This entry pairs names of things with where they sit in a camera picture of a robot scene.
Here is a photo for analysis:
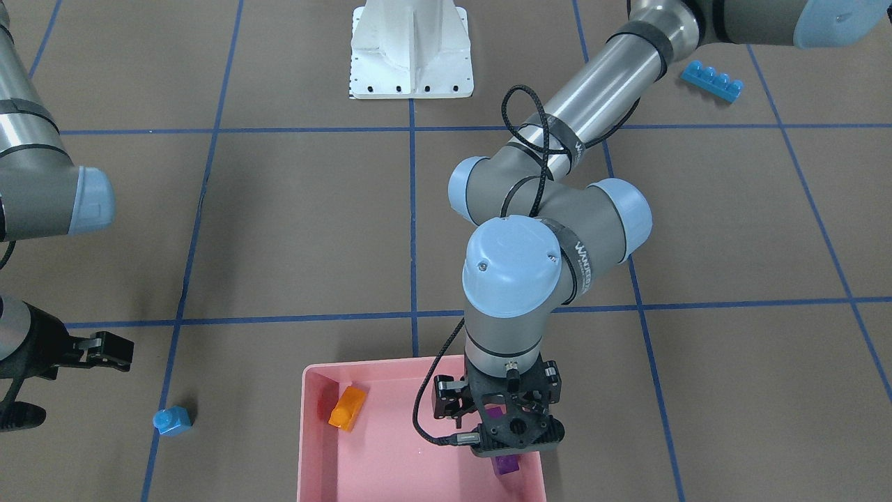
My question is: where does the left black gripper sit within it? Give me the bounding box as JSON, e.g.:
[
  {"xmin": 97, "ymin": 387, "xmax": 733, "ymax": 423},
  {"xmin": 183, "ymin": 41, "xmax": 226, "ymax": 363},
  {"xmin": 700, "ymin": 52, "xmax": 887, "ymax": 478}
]
[{"xmin": 433, "ymin": 357, "xmax": 562, "ymax": 423}]

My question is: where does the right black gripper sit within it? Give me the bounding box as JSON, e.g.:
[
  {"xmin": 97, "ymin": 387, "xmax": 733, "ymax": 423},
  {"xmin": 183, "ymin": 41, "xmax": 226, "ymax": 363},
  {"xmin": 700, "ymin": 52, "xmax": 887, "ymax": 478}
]
[{"xmin": 1, "ymin": 301, "xmax": 134, "ymax": 379}]

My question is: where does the purple toy block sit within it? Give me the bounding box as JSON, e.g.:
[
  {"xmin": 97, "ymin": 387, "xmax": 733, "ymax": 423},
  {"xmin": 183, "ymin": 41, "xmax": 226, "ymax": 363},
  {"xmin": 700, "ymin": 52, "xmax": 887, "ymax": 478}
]
[{"xmin": 486, "ymin": 406, "xmax": 520, "ymax": 477}]

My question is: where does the orange toy block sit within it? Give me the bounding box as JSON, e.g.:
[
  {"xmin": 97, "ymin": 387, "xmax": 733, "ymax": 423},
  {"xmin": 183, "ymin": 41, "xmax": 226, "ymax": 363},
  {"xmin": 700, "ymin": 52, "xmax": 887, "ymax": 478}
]
[{"xmin": 328, "ymin": 386, "xmax": 367, "ymax": 432}]

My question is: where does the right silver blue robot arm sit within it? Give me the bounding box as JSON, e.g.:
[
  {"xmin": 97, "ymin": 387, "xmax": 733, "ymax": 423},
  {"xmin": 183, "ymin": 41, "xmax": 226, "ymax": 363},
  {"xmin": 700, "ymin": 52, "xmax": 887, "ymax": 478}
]
[{"xmin": 1, "ymin": 8, "xmax": 134, "ymax": 379}]

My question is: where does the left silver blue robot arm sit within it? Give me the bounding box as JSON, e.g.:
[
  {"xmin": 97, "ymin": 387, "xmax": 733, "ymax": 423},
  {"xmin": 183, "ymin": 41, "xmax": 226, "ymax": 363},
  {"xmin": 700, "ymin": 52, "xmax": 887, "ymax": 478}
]
[{"xmin": 433, "ymin": 1, "xmax": 889, "ymax": 429}]

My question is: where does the pink plastic box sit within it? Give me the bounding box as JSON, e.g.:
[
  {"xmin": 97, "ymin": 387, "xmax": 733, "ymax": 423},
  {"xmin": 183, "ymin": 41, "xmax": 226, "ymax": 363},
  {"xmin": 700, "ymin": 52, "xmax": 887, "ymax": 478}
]
[{"xmin": 297, "ymin": 357, "xmax": 547, "ymax": 501}]

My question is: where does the small blue toy block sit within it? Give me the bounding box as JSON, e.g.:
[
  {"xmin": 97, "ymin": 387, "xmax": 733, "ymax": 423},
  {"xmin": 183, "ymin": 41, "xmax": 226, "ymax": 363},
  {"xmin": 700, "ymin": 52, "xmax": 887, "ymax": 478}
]
[{"xmin": 152, "ymin": 406, "xmax": 192, "ymax": 436}]

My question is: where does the long blue toy block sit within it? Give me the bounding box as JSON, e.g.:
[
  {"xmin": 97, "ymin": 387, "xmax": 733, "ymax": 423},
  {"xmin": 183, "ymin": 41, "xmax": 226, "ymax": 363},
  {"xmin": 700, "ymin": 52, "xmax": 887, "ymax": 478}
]
[{"xmin": 680, "ymin": 60, "xmax": 745, "ymax": 104}]

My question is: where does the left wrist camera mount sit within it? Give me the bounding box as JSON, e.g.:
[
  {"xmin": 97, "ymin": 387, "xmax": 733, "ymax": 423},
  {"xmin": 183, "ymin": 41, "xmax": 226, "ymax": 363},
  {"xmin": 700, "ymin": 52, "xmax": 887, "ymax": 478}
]
[{"xmin": 470, "ymin": 407, "xmax": 566, "ymax": 458}]

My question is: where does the black camera cable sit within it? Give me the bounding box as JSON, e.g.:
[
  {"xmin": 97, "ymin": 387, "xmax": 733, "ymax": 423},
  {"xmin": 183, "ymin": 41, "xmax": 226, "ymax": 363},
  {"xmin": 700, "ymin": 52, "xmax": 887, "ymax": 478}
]
[{"xmin": 0, "ymin": 241, "xmax": 29, "ymax": 419}]

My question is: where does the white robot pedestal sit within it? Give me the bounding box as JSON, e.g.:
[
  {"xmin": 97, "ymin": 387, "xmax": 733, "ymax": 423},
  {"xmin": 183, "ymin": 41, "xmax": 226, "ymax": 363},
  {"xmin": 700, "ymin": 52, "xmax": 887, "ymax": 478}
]
[{"xmin": 348, "ymin": 1, "xmax": 475, "ymax": 100}]

